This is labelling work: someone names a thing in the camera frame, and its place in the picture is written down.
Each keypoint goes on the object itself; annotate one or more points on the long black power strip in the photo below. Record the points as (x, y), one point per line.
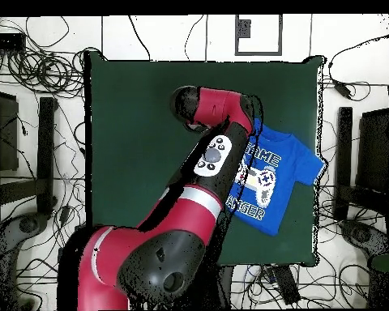
(287, 285)

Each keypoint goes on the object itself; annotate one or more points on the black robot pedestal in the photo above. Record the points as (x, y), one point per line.
(220, 288)

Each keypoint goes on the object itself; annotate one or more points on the blue shirt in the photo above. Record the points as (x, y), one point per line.
(295, 155)

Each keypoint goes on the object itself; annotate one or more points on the dark green table cloth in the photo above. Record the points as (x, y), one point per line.
(133, 97)

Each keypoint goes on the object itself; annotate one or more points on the black power adapter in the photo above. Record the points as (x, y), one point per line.
(342, 90)

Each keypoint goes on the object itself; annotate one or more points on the small grey square plate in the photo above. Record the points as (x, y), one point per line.
(244, 28)

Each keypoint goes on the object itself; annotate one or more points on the black office chair base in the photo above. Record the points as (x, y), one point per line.
(27, 224)
(363, 235)

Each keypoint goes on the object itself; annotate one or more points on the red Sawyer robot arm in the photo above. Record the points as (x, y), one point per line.
(168, 226)

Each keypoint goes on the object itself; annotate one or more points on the grey square frame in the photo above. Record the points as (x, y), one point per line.
(259, 52)

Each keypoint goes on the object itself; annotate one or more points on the dark box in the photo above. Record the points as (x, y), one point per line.
(374, 152)
(6, 136)

